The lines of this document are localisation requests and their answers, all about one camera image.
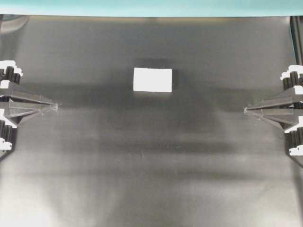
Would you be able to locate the black vertical frame rail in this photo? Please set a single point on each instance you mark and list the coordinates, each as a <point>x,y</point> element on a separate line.
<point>296,26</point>

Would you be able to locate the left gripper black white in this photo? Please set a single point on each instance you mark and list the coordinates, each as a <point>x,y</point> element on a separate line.
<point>15,113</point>

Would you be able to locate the white rectangular sponge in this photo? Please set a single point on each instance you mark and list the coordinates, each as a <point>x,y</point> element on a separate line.
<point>152,80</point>

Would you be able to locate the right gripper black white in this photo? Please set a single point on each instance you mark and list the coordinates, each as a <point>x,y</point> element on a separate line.
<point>285,109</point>

